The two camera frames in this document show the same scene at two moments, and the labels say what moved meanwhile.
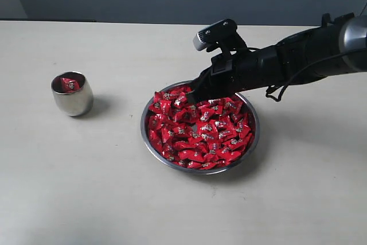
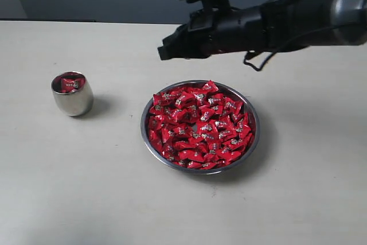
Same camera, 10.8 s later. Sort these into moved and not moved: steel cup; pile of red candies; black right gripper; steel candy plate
Moved: black right gripper
Not moved: steel candy plate; steel cup; pile of red candies
